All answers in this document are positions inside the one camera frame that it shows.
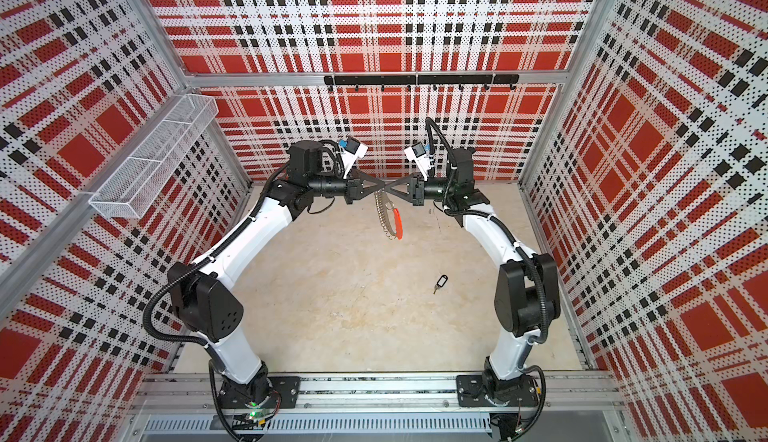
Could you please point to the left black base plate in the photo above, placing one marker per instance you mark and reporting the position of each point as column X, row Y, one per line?
column 262, row 392

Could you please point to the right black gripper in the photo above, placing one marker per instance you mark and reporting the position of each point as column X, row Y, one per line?
column 413, row 182

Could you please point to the aluminium front rail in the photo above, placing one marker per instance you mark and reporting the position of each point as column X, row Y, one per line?
column 436, row 406

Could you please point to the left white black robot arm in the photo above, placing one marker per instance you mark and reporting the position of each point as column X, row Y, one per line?
column 197, row 304

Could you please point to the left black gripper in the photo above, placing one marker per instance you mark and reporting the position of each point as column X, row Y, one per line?
column 354, row 186

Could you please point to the wrist white camera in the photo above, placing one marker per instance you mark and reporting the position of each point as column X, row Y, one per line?
column 419, row 155
column 351, row 150

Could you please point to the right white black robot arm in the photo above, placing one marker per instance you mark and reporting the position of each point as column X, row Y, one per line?
column 526, row 297

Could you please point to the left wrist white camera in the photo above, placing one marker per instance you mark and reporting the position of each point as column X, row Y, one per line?
column 351, row 150

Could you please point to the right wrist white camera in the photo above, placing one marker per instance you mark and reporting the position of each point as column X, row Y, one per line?
column 419, row 155

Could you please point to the silver keyring with red handle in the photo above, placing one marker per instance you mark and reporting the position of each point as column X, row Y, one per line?
column 389, row 216

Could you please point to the black hook rail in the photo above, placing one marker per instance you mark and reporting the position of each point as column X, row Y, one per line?
column 357, row 81

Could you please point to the white wire mesh basket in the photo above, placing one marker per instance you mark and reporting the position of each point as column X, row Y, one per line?
column 135, row 184

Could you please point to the black head small key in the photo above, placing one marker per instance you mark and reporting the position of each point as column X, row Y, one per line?
column 440, row 283

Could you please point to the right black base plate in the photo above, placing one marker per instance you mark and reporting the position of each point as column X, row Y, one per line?
column 481, row 390

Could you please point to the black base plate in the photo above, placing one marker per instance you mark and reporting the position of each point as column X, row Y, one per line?
column 481, row 390
column 262, row 392

